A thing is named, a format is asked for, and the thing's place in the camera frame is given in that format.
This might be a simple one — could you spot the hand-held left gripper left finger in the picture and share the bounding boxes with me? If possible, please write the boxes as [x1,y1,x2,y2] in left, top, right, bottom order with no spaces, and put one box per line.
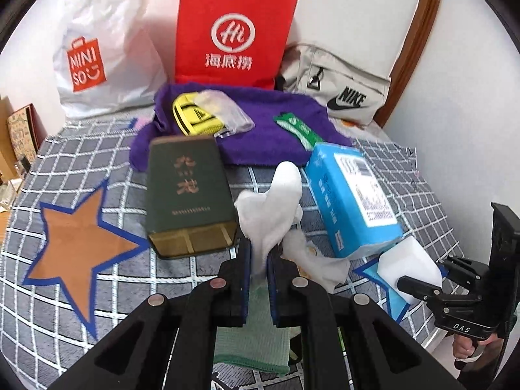
[49,238,253,390]

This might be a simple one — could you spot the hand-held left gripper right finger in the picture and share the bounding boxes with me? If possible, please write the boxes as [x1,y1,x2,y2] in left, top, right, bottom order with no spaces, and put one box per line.
[267,248,468,390]

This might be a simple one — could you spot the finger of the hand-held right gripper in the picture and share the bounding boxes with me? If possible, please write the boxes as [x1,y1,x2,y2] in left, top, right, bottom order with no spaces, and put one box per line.
[396,275,448,299]
[438,256,488,280]

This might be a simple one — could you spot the white sponge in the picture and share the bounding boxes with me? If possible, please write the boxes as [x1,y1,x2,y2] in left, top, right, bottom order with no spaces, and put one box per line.
[376,236,444,305]

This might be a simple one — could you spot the mint green cloth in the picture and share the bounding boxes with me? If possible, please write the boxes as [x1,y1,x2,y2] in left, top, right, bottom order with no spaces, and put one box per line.
[213,284,303,374]

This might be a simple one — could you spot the purple towel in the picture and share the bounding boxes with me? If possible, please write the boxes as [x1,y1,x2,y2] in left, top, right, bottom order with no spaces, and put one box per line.
[129,83,354,172]

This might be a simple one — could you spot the green wet wipe packet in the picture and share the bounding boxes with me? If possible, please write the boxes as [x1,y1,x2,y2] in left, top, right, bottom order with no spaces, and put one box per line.
[273,111,326,151]

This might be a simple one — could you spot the clear plastic bag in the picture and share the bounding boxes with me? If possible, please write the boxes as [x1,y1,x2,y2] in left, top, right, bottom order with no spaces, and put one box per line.
[195,89,256,135]

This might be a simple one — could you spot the yellow striped pouch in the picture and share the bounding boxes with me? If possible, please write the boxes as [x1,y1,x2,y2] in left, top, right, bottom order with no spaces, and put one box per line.
[171,93,226,136]

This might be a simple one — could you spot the person's right hand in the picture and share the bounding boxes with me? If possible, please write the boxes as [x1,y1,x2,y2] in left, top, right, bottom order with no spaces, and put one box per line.
[451,331,506,370]

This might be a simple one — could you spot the dark green tin box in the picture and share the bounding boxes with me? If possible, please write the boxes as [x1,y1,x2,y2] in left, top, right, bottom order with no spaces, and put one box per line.
[146,136,240,260]

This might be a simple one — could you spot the blue tissue pack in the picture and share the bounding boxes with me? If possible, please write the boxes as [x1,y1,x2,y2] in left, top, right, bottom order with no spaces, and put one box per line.
[304,143,404,258]

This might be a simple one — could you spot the grey checked star blanket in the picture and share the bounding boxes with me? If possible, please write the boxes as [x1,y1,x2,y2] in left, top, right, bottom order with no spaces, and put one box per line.
[0,116,468,390]

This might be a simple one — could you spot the grey waist bag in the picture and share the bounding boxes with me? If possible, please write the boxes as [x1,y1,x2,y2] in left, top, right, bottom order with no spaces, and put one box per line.
[276,43,393,126]

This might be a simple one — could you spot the brown patterned book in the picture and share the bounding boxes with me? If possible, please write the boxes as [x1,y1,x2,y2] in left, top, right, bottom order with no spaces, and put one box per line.
[6,103,41,171]

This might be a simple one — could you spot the red paper bag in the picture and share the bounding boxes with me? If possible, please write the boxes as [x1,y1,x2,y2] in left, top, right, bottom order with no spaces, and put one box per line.
[174,0,299,90]

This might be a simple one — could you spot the light wooden headboard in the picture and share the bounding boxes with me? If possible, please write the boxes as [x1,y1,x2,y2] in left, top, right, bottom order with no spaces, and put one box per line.
[0,95,21,179]

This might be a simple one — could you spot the white plastic shopping bag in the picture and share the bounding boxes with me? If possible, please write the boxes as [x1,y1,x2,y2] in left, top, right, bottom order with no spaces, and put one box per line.
[53,0,168,119]

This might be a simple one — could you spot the brown wooden frame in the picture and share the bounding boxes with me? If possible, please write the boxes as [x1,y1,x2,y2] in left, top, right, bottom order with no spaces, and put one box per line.
[374,0,448,128]

